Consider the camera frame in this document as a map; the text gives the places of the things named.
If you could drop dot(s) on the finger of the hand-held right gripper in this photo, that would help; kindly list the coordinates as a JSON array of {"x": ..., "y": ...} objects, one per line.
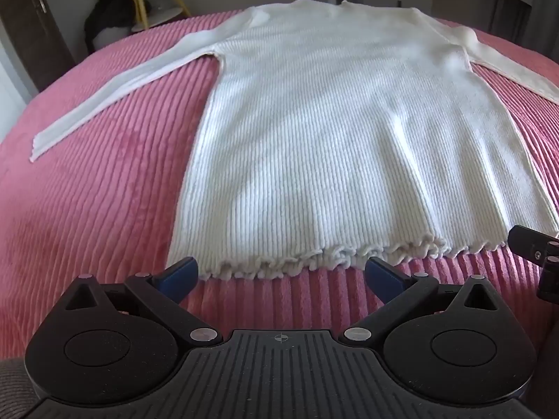
[{"x": 530, "y": 244}]

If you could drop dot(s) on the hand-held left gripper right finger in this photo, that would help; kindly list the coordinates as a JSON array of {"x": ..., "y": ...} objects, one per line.
[{"x": 384, "y": 277}]

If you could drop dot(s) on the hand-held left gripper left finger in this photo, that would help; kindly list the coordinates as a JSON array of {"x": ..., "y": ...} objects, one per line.
[{"x": 180, "y": 276}]

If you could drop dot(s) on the white ribbed knit sweater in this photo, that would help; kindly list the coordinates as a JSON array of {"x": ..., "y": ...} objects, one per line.
[{"x": 323, "y": 139}]

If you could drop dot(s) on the pink ribbed blanket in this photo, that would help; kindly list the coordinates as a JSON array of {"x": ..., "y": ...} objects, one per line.
[{"x": 100, "y": 192}]

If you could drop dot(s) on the grey curtain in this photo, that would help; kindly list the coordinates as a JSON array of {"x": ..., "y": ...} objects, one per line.
[{"x": 548, "y": 4}]

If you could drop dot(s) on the black bag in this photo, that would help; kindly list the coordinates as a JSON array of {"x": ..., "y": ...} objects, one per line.
[{"x": 109, "y": 13}]

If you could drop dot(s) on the dark brown door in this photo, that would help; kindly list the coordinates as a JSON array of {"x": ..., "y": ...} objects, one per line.
[{"x": 30, "y": 26}]

